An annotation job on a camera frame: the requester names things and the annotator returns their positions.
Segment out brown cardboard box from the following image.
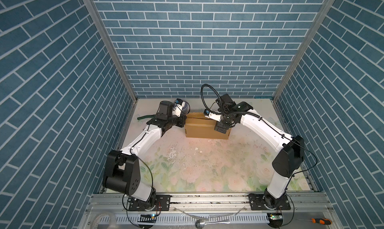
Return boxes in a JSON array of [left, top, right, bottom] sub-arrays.
[[184, 112, 231, 140]]

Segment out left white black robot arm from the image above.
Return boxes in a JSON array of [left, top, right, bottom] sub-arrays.
[[102, 98, 190, 207]]

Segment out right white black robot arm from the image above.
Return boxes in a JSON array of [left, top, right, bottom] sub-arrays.
[[205, 94, 305, 201]]

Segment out lavender ceramic cup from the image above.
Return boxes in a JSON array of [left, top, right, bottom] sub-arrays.
[[181, 101, 191, 115]]

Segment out metal spoon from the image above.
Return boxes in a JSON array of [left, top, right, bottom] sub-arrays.
[[195, 219, 231, 229]]

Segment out clear tape roll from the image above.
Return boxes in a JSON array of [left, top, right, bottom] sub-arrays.
[[89, 211, 118, 229]]

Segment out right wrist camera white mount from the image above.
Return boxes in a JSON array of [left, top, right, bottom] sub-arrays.
[[204, 109, 223, 122]]

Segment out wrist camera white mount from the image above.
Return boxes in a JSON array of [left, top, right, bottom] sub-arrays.
[[173, 98, 185, 117], [204, 109, 223, 122]]

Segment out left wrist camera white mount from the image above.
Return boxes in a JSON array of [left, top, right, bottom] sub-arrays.
[[173, 98, 185, 117]]

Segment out green handled pliers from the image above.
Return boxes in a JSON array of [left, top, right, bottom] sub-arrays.
[[137, 115, 155, 121]]

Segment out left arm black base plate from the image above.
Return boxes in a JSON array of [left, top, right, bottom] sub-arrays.
[[128, 194, 172, 212]]

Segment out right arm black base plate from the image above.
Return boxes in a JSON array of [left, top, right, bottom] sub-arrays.
[[248, 193, 291, 211]]

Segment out aluminium front rail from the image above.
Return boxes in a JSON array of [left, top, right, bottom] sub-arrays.
[[86, 191, 333, 214]]

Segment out orange handled screwdriver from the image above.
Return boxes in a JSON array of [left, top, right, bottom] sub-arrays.
[[298, 218, 332, 225]]

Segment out aluminium corner post left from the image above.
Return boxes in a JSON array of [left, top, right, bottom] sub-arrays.
[[82, 0, 137, 103]]

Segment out aluminium corner post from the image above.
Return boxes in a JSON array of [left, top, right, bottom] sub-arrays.
[[272, 0, 335, 104], [82, 0, 137, 103]]

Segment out aluminium corner post right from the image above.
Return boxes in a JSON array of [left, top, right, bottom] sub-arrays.
[[272, 0, 335, 104]]

